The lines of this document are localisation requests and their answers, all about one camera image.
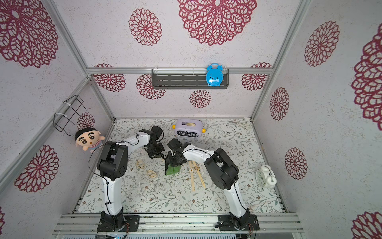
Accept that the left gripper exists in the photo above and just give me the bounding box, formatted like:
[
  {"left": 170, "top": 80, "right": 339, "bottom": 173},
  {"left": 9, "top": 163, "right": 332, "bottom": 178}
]
[{"left": 148, "top": 142, "right": 166, "bottom": 159}]

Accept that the green cleaning cloth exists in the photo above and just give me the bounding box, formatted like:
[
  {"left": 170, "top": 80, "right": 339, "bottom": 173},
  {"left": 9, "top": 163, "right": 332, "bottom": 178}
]
[{"left": 165, "top": 164, "right": 182, "bottom": 176}]

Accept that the beige watch long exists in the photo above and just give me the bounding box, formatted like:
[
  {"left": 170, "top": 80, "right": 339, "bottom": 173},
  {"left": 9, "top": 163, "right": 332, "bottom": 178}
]
[
  {"left": 192, "top": 161, "right": 206, "bottom": 188},
  {"left": 188, "top": 161, "right": 195, "bottom": 192}
]

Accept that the beige watch top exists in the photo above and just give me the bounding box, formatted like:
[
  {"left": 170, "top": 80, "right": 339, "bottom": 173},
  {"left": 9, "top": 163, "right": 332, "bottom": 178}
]
[{"left": 146, "top": 170, "right": 157, "bottom": 179}]

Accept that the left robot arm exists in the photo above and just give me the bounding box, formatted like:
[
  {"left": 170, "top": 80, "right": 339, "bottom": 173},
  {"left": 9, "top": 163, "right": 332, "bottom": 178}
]
[{"left": 97, "top": 126, "right": 165, "bottom": 231}]

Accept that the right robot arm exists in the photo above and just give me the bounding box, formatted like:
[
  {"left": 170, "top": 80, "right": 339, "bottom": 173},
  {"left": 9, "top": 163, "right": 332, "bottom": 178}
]
[{"left": 165, "top": 138, "right": 251, "bottom": 227}]

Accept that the purple tissue box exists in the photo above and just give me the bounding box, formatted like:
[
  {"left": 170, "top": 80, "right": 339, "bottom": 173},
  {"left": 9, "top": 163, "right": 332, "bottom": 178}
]
[{"left": 172, "top": 119, "right": 207, "bottom": 139}]

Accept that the cartoon boy plush doll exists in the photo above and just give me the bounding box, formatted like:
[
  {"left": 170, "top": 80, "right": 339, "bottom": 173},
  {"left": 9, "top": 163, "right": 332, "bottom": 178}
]
[{"left": 75, "top": 127, "right": 105, "bottom": 153}]

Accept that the blue alarm clock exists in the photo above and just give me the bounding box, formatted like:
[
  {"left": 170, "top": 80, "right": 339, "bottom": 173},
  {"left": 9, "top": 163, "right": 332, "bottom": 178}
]
[{"left": 206, "top": 63, "right": 224, "bottom": 87}]

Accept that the white alarm clock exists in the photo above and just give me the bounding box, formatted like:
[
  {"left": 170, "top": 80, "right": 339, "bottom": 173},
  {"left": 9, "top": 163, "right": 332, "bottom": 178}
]
[{"left": 256, "top": 165, "right": 277, "bottom": 189}]

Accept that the grey wall shelf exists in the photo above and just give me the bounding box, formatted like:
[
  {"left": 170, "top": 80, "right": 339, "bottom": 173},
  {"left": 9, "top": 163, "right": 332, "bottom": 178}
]
[{"left": 151, "top": 69, "right": 229, "bottom": 90}]

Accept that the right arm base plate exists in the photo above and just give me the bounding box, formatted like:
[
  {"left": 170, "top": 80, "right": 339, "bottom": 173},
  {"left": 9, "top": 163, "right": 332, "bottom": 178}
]
[{"left": 215, "top": 215, "right": 260, "bottom": 231}]

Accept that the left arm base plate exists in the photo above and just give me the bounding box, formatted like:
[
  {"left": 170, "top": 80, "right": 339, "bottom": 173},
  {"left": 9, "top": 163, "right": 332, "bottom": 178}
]
[{"left": 96, "top": 215, "right": 141, "bottom": 233}]

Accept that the black wire rack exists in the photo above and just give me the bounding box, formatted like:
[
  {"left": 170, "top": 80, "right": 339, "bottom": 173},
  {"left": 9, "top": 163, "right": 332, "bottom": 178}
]
[{"left": 52, "top": 95, "right": 91, "bottom": 137}]

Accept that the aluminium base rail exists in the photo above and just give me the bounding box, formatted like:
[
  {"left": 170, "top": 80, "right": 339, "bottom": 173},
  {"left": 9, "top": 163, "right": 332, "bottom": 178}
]
[{"left": 52, "top": 213, "right": 304, "bottom": 235}]

